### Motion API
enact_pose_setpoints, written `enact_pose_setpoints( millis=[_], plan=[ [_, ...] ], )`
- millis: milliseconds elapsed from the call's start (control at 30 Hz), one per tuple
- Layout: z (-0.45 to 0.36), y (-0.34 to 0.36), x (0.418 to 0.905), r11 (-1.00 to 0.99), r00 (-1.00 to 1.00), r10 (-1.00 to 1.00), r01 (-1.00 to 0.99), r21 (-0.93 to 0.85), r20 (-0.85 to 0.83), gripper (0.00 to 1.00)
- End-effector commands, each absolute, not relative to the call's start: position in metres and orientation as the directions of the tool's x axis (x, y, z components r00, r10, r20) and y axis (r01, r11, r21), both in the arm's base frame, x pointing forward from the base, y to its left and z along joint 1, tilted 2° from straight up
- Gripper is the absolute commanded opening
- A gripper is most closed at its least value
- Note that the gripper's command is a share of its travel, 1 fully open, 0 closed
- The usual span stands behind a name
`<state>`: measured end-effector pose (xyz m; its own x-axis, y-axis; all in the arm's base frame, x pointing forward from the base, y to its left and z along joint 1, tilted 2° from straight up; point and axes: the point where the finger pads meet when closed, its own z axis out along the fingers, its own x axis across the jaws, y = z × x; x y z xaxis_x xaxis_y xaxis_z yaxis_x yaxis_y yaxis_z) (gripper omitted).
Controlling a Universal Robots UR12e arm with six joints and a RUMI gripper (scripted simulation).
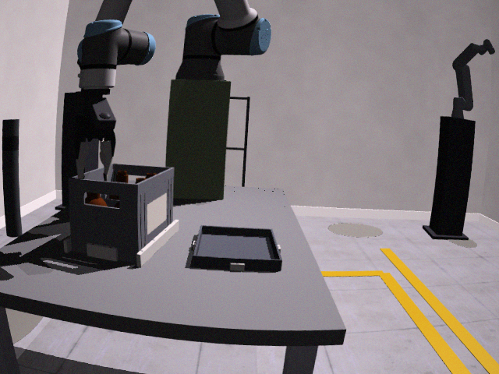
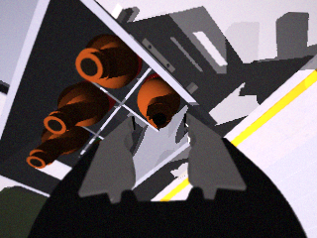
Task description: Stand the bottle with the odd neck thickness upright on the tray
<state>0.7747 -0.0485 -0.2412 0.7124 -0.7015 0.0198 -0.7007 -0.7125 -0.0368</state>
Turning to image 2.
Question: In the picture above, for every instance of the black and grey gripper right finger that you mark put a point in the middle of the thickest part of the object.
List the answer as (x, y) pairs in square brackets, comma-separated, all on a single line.
[(226, 174)]

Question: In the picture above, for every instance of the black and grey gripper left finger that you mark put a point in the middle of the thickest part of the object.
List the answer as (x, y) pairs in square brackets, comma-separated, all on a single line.
[(96, 180)]

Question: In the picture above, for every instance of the black plastic bottle crate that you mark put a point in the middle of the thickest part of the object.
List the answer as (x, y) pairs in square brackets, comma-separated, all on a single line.
[(59, 31)]

